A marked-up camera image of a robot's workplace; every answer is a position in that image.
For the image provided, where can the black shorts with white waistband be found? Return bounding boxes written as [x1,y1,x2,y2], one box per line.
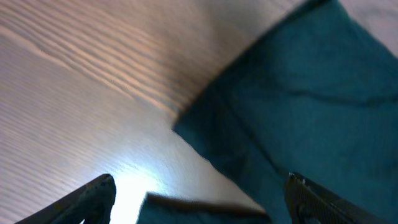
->
[138,1,397,223]

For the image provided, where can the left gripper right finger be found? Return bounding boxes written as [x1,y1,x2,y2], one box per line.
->
[284,172,388,224]

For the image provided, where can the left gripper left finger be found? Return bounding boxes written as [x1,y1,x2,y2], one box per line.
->
[16,174,116,224]

